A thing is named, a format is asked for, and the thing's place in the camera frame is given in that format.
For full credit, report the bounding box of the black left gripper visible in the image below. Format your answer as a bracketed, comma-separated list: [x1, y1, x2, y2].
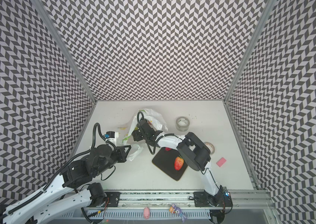
[93, 146, 132, 178]

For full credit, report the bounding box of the white lemon-print plastic bag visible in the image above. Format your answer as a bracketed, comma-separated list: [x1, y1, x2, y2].
[117, 108, 168, 161]

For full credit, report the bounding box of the red fake strawberry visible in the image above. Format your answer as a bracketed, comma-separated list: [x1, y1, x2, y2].
[174, 156, 185, 171]

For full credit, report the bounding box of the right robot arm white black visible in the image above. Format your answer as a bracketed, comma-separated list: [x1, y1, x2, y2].
[132, 118, 233, 208]

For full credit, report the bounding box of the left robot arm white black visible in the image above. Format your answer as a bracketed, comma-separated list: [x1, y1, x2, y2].
[0, 144, 131, 224]

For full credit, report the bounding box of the black cutting board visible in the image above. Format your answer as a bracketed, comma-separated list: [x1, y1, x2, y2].
[152, 147, 188, 181]

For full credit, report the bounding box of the clear packing tape roll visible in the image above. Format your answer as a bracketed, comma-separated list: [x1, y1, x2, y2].
[175, 116, 190, 132]

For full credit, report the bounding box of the pink toy figure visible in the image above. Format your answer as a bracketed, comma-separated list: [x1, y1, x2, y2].
[143, 207, 150, 219]

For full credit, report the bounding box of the beige masking tape roll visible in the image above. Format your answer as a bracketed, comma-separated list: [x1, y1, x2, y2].
[204, 142, 215, 155]

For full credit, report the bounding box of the purple toy figure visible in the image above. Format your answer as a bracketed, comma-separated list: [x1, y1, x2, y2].
[169, 203, 187, 223]

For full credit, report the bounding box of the pink eraser block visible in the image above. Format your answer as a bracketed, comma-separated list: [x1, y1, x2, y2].
[216, 157, 227, 167]

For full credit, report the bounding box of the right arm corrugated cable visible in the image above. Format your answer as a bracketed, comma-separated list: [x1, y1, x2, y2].
[136, 111, 186, 155]

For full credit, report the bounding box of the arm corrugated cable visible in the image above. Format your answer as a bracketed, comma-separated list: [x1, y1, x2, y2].
[0, 122, 117, 224]
[136, 111, 186, 155]

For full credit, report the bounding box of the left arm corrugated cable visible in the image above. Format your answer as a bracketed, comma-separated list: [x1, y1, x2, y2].
[0, 122, 117, 224]

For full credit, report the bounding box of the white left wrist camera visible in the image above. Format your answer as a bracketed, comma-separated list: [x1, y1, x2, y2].
[104, 131, 119, 146]

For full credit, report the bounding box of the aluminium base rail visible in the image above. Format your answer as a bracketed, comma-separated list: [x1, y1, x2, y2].
[105, 190, 275, 210]

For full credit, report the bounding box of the aluminium corner post left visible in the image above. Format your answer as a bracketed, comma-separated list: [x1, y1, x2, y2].
[31, 0, 97, 103]

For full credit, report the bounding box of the aluminium corner post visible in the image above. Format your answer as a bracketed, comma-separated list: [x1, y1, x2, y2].
[224, 0, 277, 104]
[31, 0, 97, 103]

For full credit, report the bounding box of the aluminium corner post right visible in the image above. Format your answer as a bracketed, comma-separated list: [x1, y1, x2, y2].
[224, 0, 277, 104]

